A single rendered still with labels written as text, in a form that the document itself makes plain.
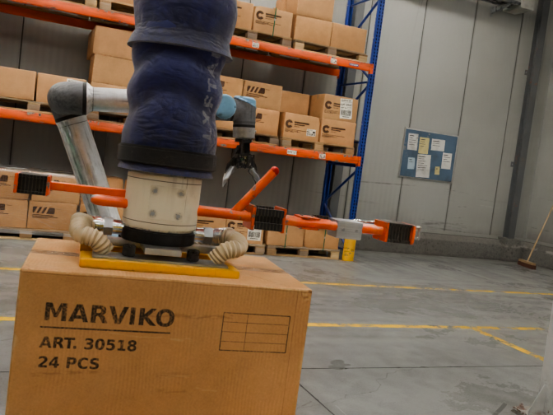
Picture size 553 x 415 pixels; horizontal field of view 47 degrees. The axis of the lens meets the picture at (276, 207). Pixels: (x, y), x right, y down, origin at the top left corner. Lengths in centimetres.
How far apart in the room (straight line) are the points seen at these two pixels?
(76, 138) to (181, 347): 128
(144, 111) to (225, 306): 45
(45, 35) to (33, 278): 879
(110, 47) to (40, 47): 153
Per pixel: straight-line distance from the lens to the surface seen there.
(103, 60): 876
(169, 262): 140
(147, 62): 144
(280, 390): 146
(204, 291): 135
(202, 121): 143
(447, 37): 1252
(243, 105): 258
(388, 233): 165
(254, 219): 151
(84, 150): 249
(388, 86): 1174
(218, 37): 146
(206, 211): 150
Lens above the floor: 138
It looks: 4 degrees down
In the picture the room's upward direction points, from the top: 7 degrees clockwise
